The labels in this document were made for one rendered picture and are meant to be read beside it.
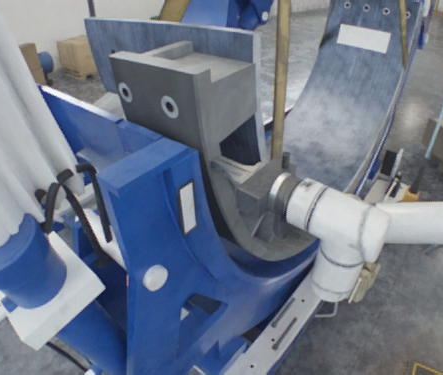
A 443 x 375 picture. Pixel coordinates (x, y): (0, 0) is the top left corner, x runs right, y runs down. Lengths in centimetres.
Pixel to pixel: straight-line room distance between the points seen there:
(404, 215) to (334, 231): 21
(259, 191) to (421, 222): 33
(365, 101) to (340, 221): 200
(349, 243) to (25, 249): 54
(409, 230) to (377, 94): 188
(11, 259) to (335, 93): 232
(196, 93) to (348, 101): 200
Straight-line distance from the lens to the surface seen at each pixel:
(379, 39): 263
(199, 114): 59
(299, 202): 54
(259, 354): 169
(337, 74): 261
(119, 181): 53
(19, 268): 63
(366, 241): 52
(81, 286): 70
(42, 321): 71
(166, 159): 56
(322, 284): 62
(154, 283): 74
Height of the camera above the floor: 241
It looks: 37 degrees down
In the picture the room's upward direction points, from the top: 1 degrees counter-clockwise
